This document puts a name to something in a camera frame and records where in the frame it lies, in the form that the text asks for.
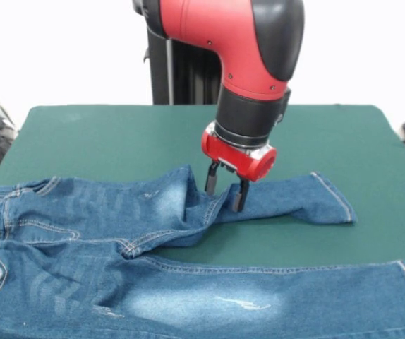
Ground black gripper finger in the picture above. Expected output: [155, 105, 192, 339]
[205, 160, 221, 196]
[233, 177, 250, 213]

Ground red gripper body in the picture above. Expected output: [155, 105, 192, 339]
[201, 121, 279, 183]

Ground blue denim jeans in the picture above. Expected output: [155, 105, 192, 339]
[0, 164, 405, 339]

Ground dark green table cloth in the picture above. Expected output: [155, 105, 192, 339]
[0, 103, 405, 339]

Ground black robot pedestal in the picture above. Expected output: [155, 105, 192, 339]
[142, 20, 224, 105]

